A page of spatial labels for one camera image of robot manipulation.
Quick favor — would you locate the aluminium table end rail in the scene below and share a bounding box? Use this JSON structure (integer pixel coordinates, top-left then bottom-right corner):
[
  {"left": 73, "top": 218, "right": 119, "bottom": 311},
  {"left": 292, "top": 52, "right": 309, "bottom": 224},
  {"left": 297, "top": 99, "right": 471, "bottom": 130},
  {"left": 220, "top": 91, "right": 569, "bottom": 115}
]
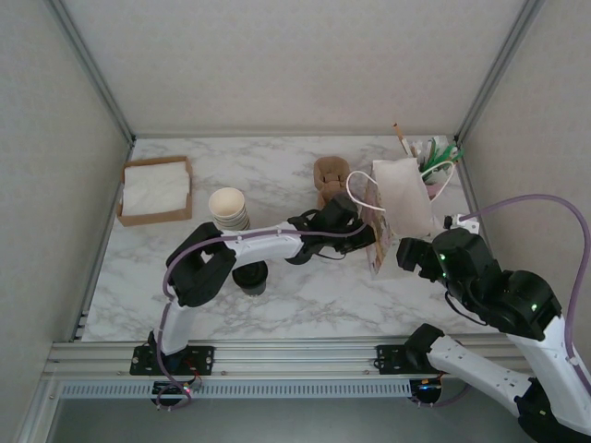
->
[{"left": 132, "top": 132, "right": 459, "bottom": 139}]

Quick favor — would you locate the small circuit board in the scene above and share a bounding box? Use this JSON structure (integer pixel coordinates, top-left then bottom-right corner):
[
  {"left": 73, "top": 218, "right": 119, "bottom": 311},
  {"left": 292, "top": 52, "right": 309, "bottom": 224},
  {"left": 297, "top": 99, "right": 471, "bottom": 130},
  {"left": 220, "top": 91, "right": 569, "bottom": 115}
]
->
[
  {"left": 417, "top": 377, "right": 442, "bottom": 398},
  {"left": 154, "top": 381, "right": 194, "bottom": 397}
]

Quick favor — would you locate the patterned paper gift bag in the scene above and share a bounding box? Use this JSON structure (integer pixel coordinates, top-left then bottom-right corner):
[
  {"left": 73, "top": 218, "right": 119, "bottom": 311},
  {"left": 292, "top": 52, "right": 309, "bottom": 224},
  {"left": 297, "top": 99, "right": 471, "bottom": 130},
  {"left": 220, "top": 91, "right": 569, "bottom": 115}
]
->
[{"left": 345, "top": 157, "right": 456, "bottom": 281}]

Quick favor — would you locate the brown pulp cup carrier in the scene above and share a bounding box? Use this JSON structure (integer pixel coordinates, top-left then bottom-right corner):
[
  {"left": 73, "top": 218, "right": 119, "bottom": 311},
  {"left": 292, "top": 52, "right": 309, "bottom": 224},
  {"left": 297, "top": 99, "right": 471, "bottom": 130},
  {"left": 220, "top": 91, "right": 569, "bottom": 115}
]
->
[{"left": 313, "top": 156, "right": 351, "bottom": 209}]

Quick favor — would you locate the paper wrapped wooden stirrer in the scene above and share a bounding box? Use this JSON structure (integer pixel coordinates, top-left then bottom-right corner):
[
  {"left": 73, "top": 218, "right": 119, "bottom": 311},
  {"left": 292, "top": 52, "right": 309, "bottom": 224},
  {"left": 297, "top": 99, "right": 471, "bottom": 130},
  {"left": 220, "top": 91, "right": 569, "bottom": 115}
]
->
[{"left": 392, "top": 122, "right": 413, "bottom": 158}]

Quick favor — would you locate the brown cardboard napkin tray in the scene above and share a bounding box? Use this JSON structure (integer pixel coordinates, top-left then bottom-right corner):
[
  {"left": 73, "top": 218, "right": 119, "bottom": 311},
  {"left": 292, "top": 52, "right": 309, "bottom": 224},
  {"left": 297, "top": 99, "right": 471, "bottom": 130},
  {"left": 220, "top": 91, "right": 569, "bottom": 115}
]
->
[{"left": 115, "top": 155, "right": 194, "bottom": 227}]

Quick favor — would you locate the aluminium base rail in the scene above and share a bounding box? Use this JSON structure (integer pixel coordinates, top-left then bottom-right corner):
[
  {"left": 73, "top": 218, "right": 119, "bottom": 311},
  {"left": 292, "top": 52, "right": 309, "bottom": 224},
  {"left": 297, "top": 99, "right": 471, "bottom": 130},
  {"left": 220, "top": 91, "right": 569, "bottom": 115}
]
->
[{"left": 45, "top": 339, "right": 532, "bottom": 380}]

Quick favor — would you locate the aluminium frame leg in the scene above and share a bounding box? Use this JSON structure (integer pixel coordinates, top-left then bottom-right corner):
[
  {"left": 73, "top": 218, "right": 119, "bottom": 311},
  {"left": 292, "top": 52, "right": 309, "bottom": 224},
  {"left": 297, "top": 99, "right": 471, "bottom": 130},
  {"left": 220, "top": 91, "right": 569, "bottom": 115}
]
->
[{"left": 13, "top": 373, "right": 64, "bottom": 443}]

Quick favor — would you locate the white paper napkin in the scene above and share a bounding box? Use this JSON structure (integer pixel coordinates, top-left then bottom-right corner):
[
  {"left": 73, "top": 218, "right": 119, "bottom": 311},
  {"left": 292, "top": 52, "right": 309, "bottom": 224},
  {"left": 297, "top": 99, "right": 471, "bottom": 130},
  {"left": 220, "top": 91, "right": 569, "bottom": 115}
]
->
[{"left": 120, "top": 160, "right": 191, "bottom": 216}]

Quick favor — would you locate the stack of paper cups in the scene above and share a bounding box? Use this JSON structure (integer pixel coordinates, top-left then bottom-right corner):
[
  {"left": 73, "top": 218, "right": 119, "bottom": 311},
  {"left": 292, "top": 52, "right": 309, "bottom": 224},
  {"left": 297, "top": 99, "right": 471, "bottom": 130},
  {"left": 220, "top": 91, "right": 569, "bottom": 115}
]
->
[{"left": 208, "top": 186, "right": 251, "bottom": 231}]

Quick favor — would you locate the white slotted cable duct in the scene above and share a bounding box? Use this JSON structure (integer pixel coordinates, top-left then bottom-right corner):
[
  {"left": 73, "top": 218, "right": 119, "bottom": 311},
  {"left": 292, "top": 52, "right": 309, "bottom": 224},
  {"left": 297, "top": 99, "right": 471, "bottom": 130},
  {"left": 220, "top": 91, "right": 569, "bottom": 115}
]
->
[{"left": 58, "top": 380, "right": 413, "bottom": 399}]

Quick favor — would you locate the aluminium frame post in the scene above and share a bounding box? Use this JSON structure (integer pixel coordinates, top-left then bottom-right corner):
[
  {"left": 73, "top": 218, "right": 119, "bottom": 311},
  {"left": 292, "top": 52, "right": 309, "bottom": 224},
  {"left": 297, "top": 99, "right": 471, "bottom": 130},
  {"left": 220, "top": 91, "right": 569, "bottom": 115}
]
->
[
  {"left": 453, "top": 0, "right": 549, "bottom": 144},
  {"left": 45, "top": 0, "right": 136, "bottom": 145}
]

